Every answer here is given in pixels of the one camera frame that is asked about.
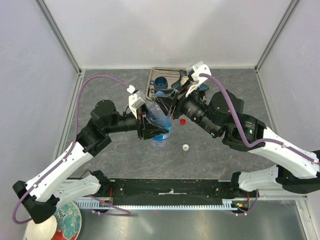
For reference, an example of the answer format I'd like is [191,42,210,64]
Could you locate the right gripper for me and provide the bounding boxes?
[149,80,218,138]

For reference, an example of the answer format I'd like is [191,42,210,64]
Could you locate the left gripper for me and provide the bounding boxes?
[105,102,170,140]

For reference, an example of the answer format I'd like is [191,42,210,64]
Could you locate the blue bottle cap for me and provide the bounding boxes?
[155,91,165,95]

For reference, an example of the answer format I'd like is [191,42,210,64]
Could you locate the blue tinted plastic bottle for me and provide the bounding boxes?
[146,100,172,147]

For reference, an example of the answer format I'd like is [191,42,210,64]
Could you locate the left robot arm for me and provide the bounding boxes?
[12,100,171,224]

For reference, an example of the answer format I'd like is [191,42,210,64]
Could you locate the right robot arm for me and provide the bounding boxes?
[152,90,320,197]

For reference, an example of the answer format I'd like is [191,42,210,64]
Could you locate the red bottle cap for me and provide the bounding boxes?
[180,118,186,125]

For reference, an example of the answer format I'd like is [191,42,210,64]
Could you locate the white bottle cap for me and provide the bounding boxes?
[182,144,189,151]

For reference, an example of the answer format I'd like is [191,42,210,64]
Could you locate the blue ceramic cup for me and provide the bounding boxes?
[150,76,168,92]

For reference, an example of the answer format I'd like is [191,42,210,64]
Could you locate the patterned small bowl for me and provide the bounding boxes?
[180,75,189,86]

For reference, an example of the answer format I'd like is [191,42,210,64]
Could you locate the metal tray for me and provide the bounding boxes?
[145,67,193,101]

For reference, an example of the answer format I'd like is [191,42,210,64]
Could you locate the blue star-shaped plate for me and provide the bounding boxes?
[171,70,209,92]

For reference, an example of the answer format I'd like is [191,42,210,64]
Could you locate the red floral plate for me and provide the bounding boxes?
[52,201,82,240]

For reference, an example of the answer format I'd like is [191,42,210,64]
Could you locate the white bowl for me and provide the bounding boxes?
[26,216,58,240]

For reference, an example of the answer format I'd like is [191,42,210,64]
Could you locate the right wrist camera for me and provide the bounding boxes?
[185,61,212,97]

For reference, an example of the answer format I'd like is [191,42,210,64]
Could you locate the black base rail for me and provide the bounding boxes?
[109,178,237,207]

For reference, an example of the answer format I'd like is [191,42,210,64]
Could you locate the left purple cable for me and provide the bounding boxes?
[12,75,137,224]

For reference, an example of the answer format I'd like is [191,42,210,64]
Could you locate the purple cable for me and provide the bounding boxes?
[198,72,320,166]
[12,75,137,224]

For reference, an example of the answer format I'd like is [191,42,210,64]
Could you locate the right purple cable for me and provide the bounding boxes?
[198,72,320,166]

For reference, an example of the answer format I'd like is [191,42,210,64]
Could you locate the white cable duct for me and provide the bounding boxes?
[73,197,251,211]

